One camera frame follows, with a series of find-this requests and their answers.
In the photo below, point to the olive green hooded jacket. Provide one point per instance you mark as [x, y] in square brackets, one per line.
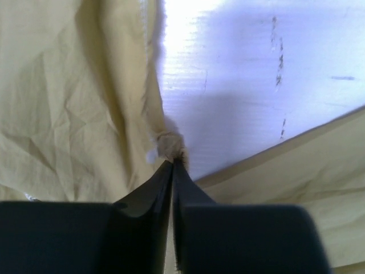
[262, 101]

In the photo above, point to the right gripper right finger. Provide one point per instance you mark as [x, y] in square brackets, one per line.
[211, 237]

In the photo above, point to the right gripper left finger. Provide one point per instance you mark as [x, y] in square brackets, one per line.
[127, 236]

